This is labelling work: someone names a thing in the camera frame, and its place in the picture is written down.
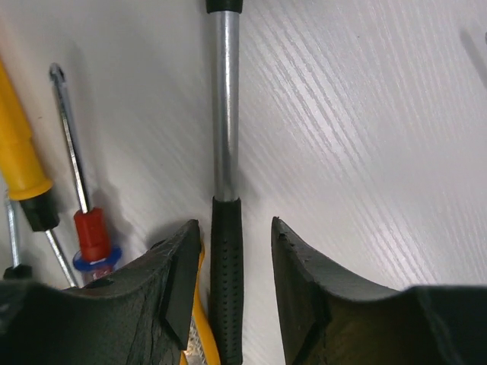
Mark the black handle hammer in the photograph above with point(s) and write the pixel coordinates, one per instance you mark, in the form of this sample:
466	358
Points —
227	255

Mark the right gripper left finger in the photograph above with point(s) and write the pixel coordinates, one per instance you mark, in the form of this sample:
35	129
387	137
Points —
140	314

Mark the blue red precision screwdriver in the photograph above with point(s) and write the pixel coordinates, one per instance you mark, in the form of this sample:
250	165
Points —
98	255

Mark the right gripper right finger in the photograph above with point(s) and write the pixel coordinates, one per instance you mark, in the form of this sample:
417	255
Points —
330	315

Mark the yellow handle screwdriver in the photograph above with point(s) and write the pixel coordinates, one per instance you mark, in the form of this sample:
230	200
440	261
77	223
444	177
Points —
27	182
17	270

